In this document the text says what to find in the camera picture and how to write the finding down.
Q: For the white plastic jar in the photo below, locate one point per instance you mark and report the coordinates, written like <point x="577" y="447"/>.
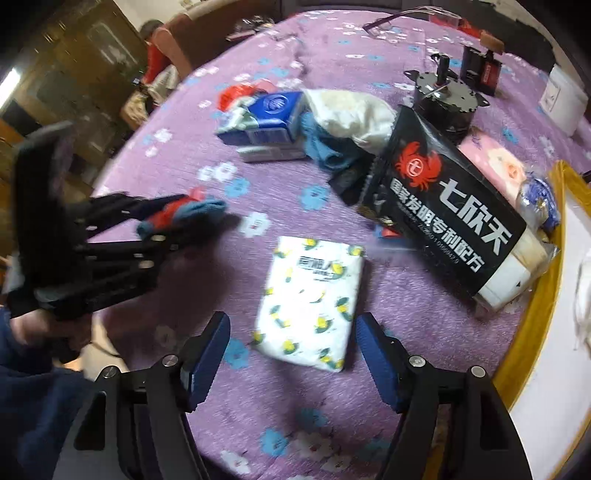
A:
<point x="561" y="99"/>

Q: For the blue and white plastic bag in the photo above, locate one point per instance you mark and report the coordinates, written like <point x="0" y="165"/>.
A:
<point x="542" y="198"/>

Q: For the red and black transformer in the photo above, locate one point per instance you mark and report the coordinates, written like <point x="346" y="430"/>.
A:
<point x="485" y="76"/>

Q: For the plain white cloth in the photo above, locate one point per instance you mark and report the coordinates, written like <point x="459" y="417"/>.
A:
<point x="582" y="304"/>

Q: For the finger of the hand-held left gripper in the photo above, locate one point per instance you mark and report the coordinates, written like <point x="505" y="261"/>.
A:
<point x="115" y="263"/>
<point x="120" y="205"/>

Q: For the pink printed tissue pack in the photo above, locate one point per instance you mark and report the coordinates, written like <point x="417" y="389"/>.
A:
<point x="494" y="161"/>

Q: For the purple floral tablecloth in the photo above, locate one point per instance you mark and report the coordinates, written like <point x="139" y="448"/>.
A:
<point x="184" y="152"/>

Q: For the dark wooden cabinet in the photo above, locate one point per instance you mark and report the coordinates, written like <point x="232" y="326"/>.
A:
<point x="69" y="60"/>

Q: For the red plastic bag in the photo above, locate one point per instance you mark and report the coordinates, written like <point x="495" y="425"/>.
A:
<point x="233" y="94"/>

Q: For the stained white cloth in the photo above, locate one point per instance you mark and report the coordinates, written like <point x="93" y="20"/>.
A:
<point x="346" y="113"/>

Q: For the lemon-print white tissue pack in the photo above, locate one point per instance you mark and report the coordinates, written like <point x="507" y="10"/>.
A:
<point x="309" y="300"/>

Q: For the blue tissue pack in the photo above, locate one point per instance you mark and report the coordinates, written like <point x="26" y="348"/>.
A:
<point x="272" y="108"/>

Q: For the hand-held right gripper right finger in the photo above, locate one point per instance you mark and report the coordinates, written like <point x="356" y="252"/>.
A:
<point x="378" y="364"/>

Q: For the black motor with metal plate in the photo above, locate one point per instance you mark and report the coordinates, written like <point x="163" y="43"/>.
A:
<point x="443" y="104"/>

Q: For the person's left hand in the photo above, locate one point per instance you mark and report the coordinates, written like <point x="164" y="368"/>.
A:
<point x="41" y="330"/>

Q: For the black crab-print packet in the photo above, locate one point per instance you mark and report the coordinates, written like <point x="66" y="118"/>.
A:
<point x="438" y="184"/>

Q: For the eyeglasses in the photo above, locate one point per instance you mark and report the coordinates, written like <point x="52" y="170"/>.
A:
<point x="383" y="23"/>

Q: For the brown wooden block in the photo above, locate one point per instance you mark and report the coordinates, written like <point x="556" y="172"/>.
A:
<point x="491" y="41"/>

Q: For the clear plastic cup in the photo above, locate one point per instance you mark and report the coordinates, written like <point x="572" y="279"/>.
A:
<point x="431" y="14"/>

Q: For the dark cloth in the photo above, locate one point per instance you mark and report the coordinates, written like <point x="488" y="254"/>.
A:
<point x="348" y="180"/>

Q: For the blue towel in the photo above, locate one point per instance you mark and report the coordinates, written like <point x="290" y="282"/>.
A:
<point x="323" y="143"/>

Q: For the yellow-rimmed white box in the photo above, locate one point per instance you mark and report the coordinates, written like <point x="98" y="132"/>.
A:
<point x="549" y="406"/>

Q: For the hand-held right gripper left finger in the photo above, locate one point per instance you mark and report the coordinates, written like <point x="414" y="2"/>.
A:
<point x="210" y="360"/>

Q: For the blue and red sock bundle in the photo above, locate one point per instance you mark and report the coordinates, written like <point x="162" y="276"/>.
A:
<point x="184" y="212"/>

